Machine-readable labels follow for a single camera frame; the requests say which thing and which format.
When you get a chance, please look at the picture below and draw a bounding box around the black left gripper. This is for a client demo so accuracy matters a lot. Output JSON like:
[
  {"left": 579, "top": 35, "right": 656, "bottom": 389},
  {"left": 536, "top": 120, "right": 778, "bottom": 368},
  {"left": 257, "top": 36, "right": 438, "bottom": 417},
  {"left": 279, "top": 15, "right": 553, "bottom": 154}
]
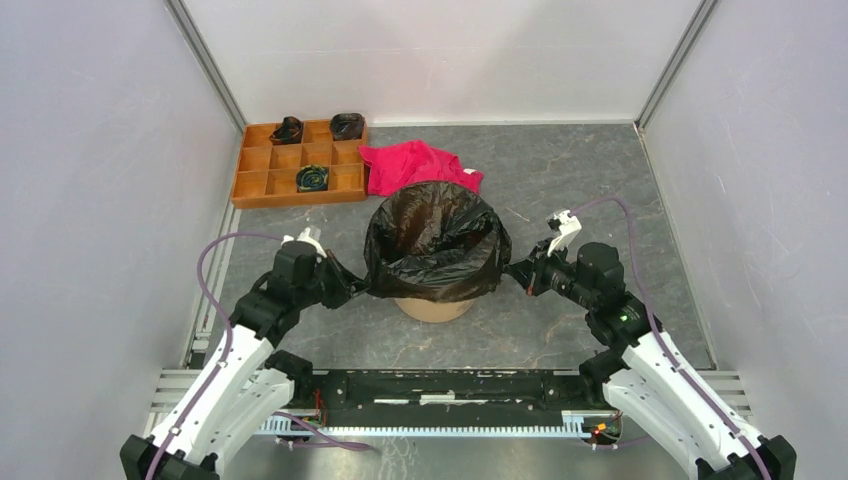
[{"left": 296, "top": 249, "right": 371, "bottom": 309}]

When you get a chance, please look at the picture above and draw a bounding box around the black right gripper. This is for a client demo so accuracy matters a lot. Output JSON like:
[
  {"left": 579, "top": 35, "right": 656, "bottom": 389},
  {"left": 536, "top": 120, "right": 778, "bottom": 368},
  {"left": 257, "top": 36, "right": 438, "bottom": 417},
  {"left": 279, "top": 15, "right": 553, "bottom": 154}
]
[{"left": 503, "top": 237, "right": 596, "bottom": 310}]

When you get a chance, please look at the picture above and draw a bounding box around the orange plastic trash bin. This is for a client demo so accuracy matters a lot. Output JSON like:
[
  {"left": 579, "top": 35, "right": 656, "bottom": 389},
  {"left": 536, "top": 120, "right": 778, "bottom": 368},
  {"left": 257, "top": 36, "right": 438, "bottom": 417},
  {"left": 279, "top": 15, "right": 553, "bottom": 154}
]
[{"left": 395, "top": 298, "right": 475, "bottom": 323}]

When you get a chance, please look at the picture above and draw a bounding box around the black plastic trash bag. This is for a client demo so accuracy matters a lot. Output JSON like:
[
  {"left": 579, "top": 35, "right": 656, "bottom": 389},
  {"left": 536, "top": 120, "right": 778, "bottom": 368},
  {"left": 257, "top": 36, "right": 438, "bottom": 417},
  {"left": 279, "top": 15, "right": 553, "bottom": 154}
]
[{"left": 363, "top": 181, "right": 512, "bottom": 303}]

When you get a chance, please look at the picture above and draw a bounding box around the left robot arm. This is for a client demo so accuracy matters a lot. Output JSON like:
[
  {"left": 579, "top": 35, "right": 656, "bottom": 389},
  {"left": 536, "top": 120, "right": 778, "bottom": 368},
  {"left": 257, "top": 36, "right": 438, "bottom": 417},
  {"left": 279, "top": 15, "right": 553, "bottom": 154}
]
[{"left": 120, "top": 228, "right": 366, "bottom": 479}]

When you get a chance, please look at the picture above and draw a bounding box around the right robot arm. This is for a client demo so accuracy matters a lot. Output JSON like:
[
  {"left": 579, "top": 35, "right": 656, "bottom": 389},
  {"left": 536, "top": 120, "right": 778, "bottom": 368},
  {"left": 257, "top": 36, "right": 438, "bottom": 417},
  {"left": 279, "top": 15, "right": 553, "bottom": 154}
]
[{"left": 504, "top": 241, "right": 797, "bottom": 479}]

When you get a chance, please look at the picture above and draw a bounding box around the blue green rolled item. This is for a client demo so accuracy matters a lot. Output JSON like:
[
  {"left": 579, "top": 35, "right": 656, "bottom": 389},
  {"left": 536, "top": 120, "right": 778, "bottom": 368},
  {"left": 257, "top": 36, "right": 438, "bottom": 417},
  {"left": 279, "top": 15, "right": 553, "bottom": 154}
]
[{"left": 295, "top": 164, "right": 329, "bottom": 193}]

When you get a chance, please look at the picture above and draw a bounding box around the wooden compartment tray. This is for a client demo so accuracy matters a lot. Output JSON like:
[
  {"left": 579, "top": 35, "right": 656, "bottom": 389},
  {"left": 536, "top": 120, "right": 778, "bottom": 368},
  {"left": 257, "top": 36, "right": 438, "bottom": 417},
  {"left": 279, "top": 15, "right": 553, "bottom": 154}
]
[{"left": 230, "top": 119, "right": 369, "bottom": 209}]

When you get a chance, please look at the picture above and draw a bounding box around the red crumpled cloth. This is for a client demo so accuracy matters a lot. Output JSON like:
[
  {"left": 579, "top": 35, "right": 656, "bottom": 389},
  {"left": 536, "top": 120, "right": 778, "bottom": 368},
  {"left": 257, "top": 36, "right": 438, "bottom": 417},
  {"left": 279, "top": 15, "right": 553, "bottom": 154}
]
[{"left": 358, "top": 140, "right": 484, "bottom": 197}]

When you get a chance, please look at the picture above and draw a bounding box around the dark rolled item back right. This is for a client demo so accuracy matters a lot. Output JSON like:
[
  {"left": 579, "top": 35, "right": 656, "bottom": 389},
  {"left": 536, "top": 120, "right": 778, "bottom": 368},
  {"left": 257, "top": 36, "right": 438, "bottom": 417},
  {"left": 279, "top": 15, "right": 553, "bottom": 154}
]
[{"left": 329, "top": 113, "right": 366, "bottom": 141}]

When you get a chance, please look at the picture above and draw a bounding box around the black rolled item back left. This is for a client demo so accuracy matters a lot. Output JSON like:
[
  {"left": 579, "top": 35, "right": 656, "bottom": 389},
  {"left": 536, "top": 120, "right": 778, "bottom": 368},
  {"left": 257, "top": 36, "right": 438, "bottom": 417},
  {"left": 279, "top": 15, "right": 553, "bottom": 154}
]
[{"left": 269, "top": 116, "right": 304, "bottom": 145}]

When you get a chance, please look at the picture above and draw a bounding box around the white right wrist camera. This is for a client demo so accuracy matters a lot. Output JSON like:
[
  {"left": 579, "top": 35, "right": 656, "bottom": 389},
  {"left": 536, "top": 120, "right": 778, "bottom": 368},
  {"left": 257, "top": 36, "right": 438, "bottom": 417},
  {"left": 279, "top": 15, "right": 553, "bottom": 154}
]
[{"left": 547, "top": 209, "right": 582, "bottom": 257}]

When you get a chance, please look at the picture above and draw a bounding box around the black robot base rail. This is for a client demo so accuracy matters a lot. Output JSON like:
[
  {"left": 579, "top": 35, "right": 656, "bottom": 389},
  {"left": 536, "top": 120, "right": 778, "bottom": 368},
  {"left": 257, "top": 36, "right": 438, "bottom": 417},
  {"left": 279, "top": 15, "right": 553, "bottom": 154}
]
[{"left": 286, "top": 352, "right": 625, "bottom": 429}]

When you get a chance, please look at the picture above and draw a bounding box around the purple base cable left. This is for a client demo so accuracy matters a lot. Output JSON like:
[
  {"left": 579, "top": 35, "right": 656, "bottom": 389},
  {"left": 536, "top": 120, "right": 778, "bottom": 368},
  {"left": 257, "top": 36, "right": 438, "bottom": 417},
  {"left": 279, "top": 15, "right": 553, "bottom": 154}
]
[{"left": 271, "top": 410, "right": 374, "bottom": 454}]

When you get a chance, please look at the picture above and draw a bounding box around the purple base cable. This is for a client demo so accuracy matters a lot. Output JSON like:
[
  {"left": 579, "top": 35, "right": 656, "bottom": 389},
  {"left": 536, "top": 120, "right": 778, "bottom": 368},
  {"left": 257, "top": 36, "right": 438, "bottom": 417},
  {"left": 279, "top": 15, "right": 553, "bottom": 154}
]
[
  {"left": 589, "top": 433, "right": 654, "bottom": 452},
  {"left": 271, "top": 410, "right": 374, "bottom": 454}
]

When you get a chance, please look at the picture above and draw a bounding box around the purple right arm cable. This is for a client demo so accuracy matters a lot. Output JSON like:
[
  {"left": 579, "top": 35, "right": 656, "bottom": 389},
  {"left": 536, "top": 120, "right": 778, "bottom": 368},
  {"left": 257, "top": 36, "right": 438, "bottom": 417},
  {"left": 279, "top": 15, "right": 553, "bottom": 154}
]
[{"left": 570, "top": 194, "right": 773, "bottom": 480}]

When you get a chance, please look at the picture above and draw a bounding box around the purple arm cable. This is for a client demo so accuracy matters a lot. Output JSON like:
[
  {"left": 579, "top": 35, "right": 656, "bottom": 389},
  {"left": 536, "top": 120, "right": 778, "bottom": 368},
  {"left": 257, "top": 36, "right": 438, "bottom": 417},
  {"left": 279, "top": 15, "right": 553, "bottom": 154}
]
[
  {"left": 143, "top": 231, "right": 286, "bottom": 480},
  {"left": 570, "top": 194, "right": 773, "bottom": 480}
]

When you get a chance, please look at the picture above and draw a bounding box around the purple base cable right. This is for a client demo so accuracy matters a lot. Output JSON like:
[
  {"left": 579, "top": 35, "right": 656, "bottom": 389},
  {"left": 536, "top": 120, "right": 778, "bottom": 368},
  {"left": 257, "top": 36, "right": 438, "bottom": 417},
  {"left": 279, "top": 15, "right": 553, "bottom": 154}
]
[{"left": 589, "top": 433, "right": 654, "bottom": 452}]

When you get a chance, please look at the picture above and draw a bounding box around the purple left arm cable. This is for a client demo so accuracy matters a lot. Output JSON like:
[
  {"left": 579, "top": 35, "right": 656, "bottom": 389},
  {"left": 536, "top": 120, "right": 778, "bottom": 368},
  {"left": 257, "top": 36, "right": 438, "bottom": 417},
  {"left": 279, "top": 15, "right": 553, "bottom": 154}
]
[{"left": 143, "top": 231, "right": 286, "bottom": 480}]

